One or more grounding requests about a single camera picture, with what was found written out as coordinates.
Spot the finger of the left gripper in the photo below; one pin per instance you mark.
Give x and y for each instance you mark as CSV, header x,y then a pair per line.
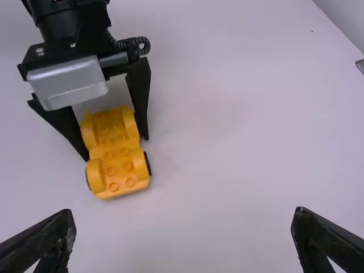
x,y
140,94

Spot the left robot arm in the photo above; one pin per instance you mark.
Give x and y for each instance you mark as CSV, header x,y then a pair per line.
x,y
59,20

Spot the yellow toy car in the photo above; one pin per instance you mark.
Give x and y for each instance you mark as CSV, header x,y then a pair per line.
x,y
119,167

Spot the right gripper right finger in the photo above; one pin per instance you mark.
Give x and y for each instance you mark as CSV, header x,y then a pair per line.
x,y
327,250

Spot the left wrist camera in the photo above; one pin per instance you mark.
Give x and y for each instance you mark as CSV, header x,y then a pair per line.
x,y
65,82

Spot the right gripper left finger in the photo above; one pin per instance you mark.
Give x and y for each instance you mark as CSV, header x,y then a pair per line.
x,y
37,247

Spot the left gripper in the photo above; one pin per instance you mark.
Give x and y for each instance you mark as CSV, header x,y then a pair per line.
x,y
34,58

